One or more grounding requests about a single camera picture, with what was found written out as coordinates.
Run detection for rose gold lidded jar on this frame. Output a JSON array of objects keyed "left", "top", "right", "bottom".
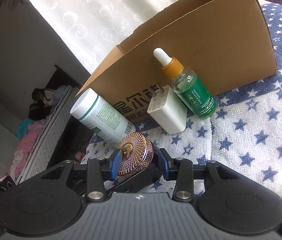
[{"left": 116, "top": 132, "right": 153, "bottom": 177}]

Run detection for white green labelled bottle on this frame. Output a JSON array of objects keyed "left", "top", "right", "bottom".
[{"left": 70, "top": 88, "right": 136, "bottom": 145}]

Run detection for white wall charger plug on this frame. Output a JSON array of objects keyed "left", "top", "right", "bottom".
[{"left": 147, "top": 84, "right": 187, "bottom": 135}]

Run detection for green dropper bottle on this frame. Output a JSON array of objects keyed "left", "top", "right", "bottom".
[{"left": 153, "top": 48, "right": 217, "bottom": 119}]

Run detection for pink bedding pile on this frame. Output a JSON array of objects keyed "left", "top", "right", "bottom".
[{"left": 8, "top": 119, "right": 45, "bottom": 181}]

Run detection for blue white star cloth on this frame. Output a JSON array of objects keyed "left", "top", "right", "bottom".
[{"left": 86, "top": 0, "right": 282, "bottom": 202}]

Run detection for brown cardboard box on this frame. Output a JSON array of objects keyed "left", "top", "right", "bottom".
[{"left": 84, "top": 0, "right": 276, "bottom": 123}]

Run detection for white patterned curtain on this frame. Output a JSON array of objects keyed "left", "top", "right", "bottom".
[{"left": 29, "top": 0, "right": 178, "bottom": 74}]

